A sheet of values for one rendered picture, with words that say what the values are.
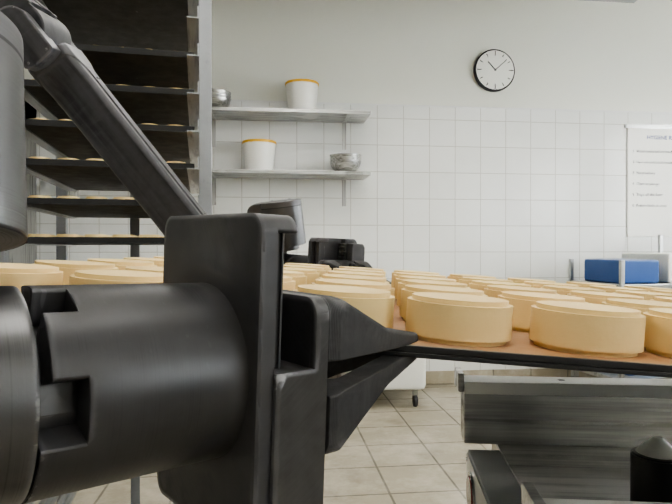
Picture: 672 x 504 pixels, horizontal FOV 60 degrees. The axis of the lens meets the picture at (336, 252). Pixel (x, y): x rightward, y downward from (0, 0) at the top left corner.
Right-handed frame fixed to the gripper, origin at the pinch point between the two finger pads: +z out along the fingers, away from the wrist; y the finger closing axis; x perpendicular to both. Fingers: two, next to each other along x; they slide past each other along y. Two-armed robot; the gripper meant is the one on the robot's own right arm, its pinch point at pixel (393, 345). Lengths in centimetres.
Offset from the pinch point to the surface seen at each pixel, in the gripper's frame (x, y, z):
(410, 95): 281, 120, 307
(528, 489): -2.0, -7.6, 8.0
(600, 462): 5.7, -14.0, 32.9
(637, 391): 5.2, -8.4, 38.9
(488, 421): 15.0, -12.1, 29.5
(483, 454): 13.8, -14.4, 27.1
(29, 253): 413, -7, 81
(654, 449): -2.9, -8.0, 21.3
